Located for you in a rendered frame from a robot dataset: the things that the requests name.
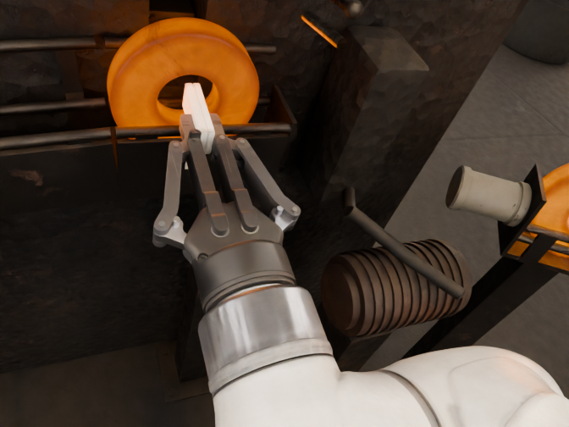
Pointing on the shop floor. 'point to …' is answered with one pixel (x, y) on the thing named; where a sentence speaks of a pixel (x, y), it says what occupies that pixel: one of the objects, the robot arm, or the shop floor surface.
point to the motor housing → (384, 296)
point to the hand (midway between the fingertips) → (197, 118)
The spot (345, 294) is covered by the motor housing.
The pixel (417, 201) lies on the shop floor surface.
